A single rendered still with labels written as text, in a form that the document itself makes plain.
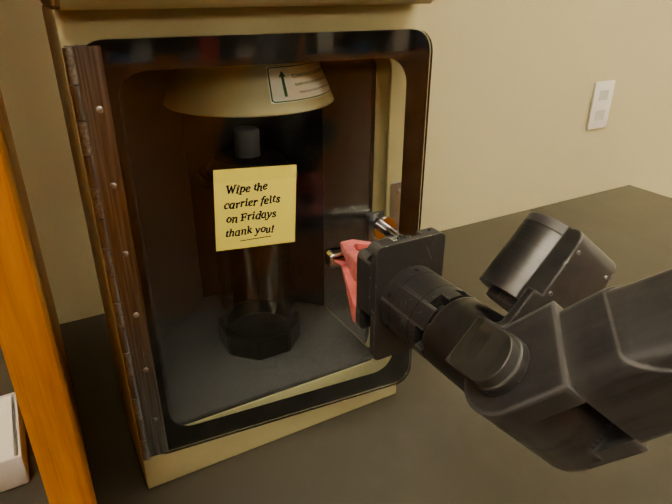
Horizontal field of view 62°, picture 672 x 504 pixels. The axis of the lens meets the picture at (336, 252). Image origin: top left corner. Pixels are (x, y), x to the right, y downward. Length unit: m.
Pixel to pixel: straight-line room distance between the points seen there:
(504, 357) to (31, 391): 0.33
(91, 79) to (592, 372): 0.38
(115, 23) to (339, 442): 0.49
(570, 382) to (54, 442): 0.37
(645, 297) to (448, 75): 0.93
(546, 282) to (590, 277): 0.03
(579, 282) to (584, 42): 1.13
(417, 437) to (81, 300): 0.59
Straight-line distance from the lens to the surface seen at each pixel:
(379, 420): 0.73
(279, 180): 0.51
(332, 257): 0.51
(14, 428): 0.77
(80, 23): 0.48
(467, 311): 0.39
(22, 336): 0.44
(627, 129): 1.69
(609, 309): 0.31
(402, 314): 0.42
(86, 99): 0.47
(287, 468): 0.67
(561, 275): 0.37
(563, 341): 0.31
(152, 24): 0.49
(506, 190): 1.40
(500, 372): 0.30
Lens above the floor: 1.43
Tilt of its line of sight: 25 degrees down
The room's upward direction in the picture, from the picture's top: straight up
